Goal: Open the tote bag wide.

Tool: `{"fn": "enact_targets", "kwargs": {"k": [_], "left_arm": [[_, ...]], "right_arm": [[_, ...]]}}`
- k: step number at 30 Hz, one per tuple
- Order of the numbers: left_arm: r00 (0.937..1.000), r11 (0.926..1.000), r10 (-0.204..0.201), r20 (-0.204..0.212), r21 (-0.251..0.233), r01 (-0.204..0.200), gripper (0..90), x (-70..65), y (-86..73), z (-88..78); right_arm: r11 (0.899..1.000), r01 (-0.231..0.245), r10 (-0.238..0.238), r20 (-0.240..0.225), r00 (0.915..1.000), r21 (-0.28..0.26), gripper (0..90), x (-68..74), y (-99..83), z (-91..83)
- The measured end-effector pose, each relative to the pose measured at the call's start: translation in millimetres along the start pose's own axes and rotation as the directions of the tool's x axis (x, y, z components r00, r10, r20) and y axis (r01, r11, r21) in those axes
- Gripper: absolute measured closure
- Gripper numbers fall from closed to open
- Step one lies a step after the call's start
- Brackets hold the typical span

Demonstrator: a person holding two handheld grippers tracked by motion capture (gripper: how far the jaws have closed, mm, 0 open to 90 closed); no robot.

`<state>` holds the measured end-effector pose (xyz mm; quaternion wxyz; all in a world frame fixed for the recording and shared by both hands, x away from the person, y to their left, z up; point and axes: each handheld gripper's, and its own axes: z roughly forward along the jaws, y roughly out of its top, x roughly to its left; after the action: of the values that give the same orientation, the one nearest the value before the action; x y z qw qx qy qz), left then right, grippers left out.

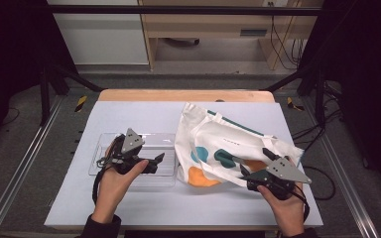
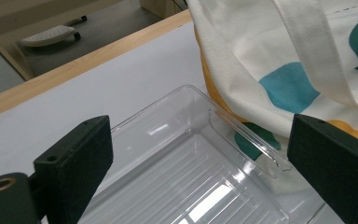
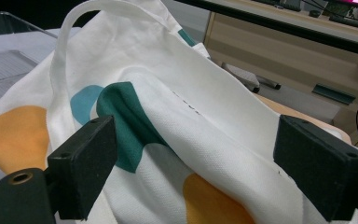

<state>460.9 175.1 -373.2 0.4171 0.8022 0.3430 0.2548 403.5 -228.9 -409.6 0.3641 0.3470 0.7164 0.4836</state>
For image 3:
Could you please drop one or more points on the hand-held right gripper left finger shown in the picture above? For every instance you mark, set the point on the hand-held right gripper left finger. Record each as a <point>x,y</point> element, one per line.
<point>84,161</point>

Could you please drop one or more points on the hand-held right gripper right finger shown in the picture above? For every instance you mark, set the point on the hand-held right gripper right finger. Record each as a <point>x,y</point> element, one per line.
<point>320,165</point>

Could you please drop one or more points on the white tote bag coloured dots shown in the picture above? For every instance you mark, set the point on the white tote bag coloured dots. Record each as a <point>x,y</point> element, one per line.
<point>199,77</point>

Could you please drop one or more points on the wooden table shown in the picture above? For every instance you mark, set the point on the wooden table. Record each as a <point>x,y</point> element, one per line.
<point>292,110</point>

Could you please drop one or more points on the wooden shelf unit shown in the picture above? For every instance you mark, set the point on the wooden shelf unit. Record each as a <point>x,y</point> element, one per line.
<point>292,60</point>

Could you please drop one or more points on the dark grey flat object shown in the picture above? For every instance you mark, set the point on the dark grey flat object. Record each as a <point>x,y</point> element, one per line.
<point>240,76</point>

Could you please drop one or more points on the clear plastic tray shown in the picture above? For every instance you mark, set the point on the clear plastic tray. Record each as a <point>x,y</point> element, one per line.
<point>6,68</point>

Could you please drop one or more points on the black computer mouse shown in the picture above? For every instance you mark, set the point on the black computer mouse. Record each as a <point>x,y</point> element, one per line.
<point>315,13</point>

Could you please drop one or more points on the dark keyboard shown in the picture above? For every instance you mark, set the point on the dark keyboard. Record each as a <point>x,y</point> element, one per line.
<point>279,4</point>

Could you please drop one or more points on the black metal frame bar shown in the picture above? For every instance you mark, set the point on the black metal frame bar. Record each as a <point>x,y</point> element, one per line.
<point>292,29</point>

